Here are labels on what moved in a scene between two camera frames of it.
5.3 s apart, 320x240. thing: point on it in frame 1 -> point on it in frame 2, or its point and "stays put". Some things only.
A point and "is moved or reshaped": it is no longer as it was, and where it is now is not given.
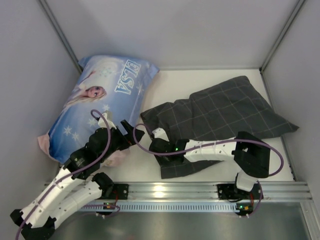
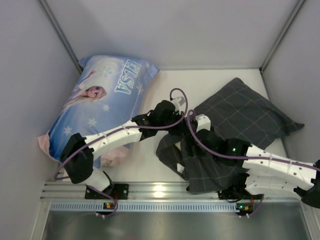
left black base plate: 120,191 stays put
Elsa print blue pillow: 120,86 stays put
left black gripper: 124,136 -> 174,119
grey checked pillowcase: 218,113 is moved or reshaped
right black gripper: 155,144 -> 194,137
